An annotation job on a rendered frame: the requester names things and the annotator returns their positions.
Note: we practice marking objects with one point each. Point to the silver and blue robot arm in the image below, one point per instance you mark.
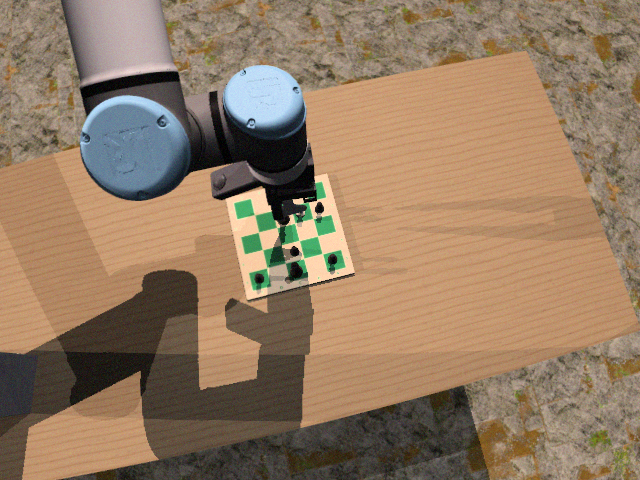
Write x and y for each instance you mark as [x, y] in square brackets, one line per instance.
[135, 149]

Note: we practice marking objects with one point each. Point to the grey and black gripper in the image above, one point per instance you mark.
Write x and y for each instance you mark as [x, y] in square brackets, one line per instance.
[303, 185]

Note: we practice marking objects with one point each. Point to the green and cream chessboard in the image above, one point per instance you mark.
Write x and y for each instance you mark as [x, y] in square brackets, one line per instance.
[263, 245]

